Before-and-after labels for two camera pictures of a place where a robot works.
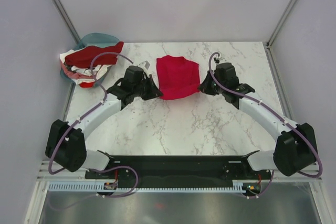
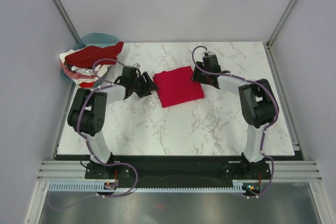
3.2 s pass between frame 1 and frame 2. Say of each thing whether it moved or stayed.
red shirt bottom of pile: stayed
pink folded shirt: stayed
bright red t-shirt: moved
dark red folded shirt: stayed
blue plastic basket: stayed
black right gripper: moved
